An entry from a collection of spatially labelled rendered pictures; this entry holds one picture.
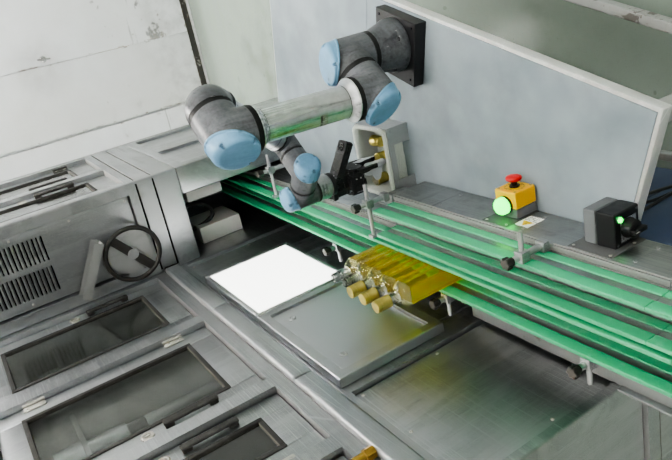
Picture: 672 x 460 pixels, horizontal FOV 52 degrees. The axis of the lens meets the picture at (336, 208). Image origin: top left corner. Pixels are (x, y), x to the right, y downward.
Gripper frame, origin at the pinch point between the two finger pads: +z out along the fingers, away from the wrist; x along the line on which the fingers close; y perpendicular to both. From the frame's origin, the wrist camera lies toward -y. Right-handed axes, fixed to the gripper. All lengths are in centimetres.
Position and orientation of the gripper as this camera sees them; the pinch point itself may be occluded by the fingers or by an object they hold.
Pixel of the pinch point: (379, 158)
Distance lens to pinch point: 215.4
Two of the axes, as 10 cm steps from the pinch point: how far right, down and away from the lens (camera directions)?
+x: 5.3, 2.2, -8.2
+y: 1.8, 9.1, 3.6
